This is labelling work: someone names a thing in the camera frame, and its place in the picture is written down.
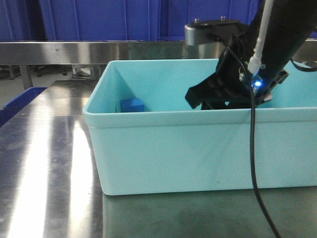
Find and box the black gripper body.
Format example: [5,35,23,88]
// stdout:
[201,37,288,110]

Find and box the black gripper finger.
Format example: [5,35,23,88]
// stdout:
[185,74,219,109]

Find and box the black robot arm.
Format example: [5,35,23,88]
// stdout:
[185,0,317,110]

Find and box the blue cube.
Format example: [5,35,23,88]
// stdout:
[120,98,145,113]

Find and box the blue crate upper shelf right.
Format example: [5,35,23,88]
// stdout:
[158,0,262,41]

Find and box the blue crate shelf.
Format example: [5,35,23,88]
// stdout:
[158,0,262,41]
[0,0,46,42]
[39,0,161,41]

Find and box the blue crate upper shelf middle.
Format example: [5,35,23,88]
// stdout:
[39,0,161,41]

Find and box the blue crate upper shelf left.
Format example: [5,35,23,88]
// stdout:
[0,0,46,42]

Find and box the light turquoise plastic bin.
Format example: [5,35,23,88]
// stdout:
[83,59,317,195]

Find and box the blue bin beside table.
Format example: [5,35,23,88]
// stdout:
[0,87,46,126]

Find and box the black cable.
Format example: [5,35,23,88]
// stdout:
[219,47,283,238]

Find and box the white cable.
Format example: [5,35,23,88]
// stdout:
[248,0,274,73]

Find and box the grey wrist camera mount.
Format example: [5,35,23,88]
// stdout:
[184,18,248,46]

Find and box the stainless steel shelf rail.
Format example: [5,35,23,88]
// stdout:
[0,40,317,66]

